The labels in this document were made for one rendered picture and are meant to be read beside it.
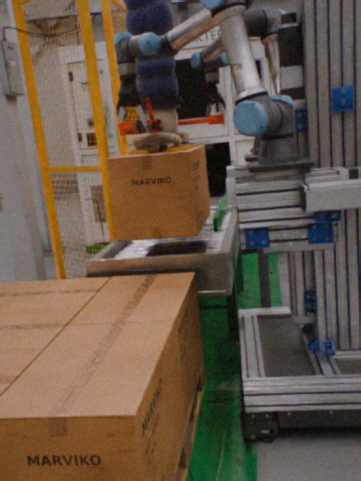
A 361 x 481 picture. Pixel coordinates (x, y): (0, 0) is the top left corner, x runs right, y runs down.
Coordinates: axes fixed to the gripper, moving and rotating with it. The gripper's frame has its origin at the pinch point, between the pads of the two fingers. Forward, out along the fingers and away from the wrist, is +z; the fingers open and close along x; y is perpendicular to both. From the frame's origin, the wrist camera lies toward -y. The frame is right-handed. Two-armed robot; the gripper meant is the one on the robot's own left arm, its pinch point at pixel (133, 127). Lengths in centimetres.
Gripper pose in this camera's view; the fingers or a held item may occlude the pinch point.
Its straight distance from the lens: 218.8
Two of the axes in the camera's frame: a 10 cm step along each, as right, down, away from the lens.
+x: -9.8, 0.6, 1.8
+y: 1.6, -2.3, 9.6
